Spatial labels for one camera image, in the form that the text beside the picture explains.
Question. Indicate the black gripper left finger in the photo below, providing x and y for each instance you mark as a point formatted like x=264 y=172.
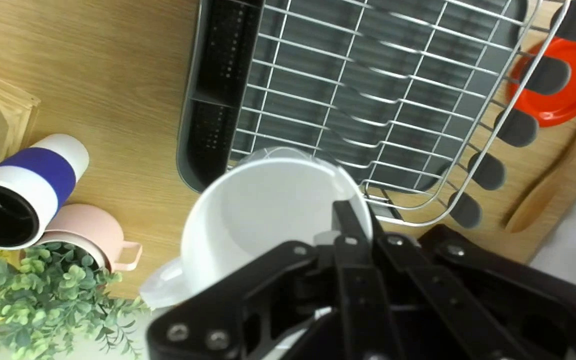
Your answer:
x=361 y=301

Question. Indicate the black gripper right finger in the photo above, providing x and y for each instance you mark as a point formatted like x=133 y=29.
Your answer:
x=489 y=301

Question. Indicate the white mug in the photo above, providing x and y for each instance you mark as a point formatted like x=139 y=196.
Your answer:
x=261 y=213

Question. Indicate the black dish rack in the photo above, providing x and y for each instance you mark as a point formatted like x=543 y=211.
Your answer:
x=380 y=53

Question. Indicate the dark grey cutlery caddy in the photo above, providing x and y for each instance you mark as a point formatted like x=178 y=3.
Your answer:
x=218 y=80

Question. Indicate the green plant in pink pot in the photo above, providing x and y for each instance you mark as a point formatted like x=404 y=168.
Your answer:
x=54 y=301

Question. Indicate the white tumbler with blue band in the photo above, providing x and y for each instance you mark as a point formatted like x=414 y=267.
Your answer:
x=29 y=182

